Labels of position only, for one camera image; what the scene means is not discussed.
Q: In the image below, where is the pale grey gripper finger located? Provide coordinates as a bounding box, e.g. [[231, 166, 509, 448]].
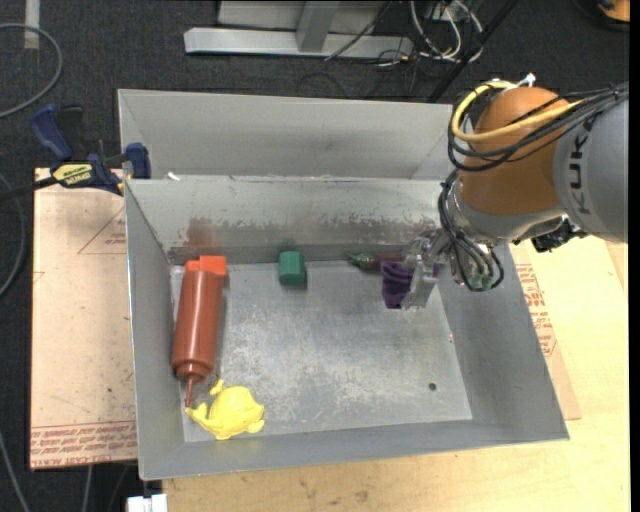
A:
[[399, 269, 425, 312], [418, 272, 440, 309]]

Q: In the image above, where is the purple toy object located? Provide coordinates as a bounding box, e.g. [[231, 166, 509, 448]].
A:
[[380, 259, 417, 310]]

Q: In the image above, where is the small green and red toy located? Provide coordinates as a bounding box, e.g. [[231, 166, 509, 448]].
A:
[[346, 251, 385, 274]]

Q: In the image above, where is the grey metal bin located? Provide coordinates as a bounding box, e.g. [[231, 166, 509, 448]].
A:
[[117, 88, 571, 482]]

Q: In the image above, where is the green toy block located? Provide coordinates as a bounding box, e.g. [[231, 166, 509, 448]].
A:
[[277, 250, 308, 288]]

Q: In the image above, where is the yellow toy whale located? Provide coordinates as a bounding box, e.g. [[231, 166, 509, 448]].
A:
[[184, 378, 266, 442]]

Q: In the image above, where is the red-brown squeeze bottle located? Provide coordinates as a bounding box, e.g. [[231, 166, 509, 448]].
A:
[[169, 254, 229, 409]]

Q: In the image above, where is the brown cardboard board red print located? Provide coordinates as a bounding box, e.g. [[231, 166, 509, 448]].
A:
[[29, 167, 582, 471]]

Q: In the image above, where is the black cylinder on white bracket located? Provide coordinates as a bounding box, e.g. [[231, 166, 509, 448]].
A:
[[530, 217, 587, 253]]

